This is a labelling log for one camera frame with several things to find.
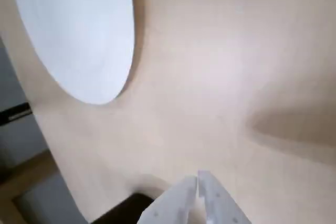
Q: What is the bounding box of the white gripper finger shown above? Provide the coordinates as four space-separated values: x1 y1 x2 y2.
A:
138 175 197 224
197 169 251 224

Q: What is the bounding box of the black round bin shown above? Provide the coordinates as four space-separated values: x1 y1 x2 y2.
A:
90 192 156 224

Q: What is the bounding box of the black bar object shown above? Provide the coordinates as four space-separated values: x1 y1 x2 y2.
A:
0 102 33 127

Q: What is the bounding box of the white paper plate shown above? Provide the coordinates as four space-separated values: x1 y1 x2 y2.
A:
12 0 136 105

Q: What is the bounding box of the wooden frame furniture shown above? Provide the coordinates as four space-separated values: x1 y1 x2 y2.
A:
0 150 61 224

